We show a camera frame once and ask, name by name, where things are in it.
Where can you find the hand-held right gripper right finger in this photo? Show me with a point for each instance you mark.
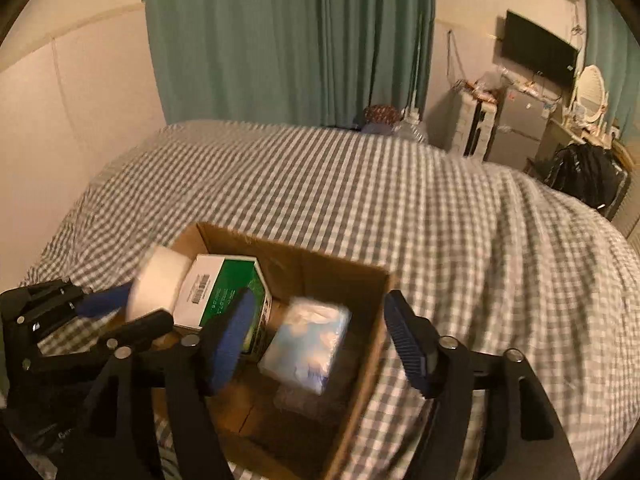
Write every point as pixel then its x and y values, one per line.
pixel 404 342

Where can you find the grey checked bed sheet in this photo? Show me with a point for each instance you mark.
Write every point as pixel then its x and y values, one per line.
pixel 320 185

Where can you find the wide green curtain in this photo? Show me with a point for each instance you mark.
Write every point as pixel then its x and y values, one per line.
pixel 280 40

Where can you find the black bag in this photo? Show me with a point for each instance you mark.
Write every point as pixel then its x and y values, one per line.
pixel 585 172

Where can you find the black wall television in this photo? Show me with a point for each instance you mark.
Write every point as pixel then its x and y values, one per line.
pixel 539 47

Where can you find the white suitcase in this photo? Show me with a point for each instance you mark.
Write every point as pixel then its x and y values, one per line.
pixel 470 125

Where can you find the white tape roll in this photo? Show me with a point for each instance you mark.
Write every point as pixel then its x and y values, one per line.
pixel 157 285

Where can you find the clear large water bottle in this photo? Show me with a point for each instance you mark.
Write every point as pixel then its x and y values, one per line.
pixel 414 131

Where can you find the grey mini fridge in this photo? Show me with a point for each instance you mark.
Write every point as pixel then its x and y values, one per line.
pixel 520 125

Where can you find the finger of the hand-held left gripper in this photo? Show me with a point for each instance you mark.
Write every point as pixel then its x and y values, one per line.
pixel 107 302
pixel 142 327

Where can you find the green and white carton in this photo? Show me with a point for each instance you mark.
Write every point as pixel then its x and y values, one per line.
pixel 220 280

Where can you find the narrow green curtain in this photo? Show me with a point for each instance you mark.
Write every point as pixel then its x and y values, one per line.
pixel 612 60

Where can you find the patterned brown basket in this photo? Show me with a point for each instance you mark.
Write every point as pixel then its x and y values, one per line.
pixel 382 114

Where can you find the brown cardboard box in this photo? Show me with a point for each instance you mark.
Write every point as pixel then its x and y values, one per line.
pixel 320 280

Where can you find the light blue tissue packet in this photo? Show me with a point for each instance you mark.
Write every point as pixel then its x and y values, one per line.
pixel 307 342

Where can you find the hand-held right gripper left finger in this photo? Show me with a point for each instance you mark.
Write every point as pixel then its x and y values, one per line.
pixel 229 342

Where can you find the wooden dressing desk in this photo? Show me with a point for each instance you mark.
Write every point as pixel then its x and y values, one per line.
pixel 562 132

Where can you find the white oval vanity mirror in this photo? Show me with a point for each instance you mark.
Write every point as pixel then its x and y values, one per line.
pixel 591 92

